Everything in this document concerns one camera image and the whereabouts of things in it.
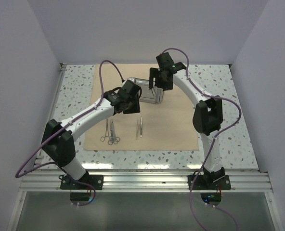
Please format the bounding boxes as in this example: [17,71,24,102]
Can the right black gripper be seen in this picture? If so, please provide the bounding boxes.
[150,67,174,91]

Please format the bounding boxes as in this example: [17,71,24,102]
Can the steel scissors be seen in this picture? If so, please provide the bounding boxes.
[107,121,120,145]

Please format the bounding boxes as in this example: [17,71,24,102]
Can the beige cloth wrap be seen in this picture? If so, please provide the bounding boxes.
[84,63,200,152]

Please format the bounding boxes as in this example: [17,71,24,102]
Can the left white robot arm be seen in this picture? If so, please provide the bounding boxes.
[41,78,142,189]

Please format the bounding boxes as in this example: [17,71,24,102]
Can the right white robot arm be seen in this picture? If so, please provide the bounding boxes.
[149,52,225,189]

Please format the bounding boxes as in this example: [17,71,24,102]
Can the stainless steel instrument tray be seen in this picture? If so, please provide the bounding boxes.
[127,77,164,104]

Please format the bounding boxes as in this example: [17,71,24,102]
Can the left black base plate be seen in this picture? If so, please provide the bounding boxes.
[58,175,104,190]

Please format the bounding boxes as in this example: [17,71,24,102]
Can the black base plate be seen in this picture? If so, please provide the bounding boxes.
[58,175,104,190]
[187,167,232,190]

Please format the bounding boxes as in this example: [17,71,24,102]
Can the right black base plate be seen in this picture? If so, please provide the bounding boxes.
[187,167,232,190]

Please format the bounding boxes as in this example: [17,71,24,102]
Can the aluminium front rail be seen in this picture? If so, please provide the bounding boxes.
[19,169,272,193]

